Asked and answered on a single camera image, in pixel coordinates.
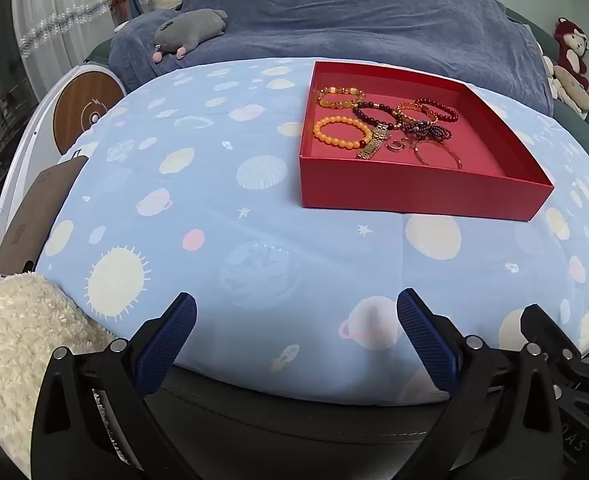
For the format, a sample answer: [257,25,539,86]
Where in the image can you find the amber chunky stone bracelet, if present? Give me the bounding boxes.
[316,87,366,110]

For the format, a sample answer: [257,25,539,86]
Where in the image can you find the gold metal watch band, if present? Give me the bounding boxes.
[357,121,392,160]

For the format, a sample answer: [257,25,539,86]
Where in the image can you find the dark grey upholstered footboard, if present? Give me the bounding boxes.
[147,364,452,480]

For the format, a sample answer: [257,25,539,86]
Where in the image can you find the purple small bead strand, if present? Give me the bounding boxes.
[399,119,452,143]

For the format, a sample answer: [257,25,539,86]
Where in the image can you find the thin rose gold bangle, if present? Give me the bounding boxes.
[413,139,464,170]

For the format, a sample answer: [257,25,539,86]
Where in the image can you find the brown cardboard sheet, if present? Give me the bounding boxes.
[0,156,89,277]

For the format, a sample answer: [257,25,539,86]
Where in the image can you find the silver tinsel garland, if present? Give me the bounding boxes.
[18,0,150,58]

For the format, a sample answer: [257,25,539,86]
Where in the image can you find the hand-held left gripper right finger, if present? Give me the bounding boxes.
[397,287,566,480]

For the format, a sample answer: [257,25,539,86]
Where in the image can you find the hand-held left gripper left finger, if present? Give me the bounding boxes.
[30,291,198,480]

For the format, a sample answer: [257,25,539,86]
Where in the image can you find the blue fleece blanket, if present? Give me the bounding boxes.
[109,0,555,111]

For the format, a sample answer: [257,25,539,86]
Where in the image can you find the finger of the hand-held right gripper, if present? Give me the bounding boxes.
[519,304,585,367]

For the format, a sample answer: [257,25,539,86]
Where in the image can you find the red cardboard box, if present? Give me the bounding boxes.
[298,60,555,222]

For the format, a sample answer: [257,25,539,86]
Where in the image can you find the thin amber bead bracelet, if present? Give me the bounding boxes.
[397,101,437,123]

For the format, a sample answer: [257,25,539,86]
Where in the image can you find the orange round bead bracelet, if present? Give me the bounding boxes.
[313,116,372,145]

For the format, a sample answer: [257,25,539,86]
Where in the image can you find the dark brown bead bracelet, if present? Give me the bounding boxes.
[351,101,405,128]

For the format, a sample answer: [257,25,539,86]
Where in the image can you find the white spotted plush toy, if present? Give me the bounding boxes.
[543,55,589,121]

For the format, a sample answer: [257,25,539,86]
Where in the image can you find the grey plush toy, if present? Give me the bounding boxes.
[153,8,228,62]

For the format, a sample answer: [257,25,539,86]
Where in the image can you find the white stand with wooden disc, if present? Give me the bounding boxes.
[0,64,128,281]

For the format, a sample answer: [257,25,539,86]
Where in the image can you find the red monkey plush toy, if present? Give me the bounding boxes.
[554,16,589,91]

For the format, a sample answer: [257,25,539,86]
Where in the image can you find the dark red bead bracelet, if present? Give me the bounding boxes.
[414,98,459,124]

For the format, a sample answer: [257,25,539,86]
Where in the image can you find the light blue planet print sheet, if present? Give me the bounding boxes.
[44,55,589,407]

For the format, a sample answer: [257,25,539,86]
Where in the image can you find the cream fluffy plush blanket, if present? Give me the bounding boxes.
[0,272,120,480]

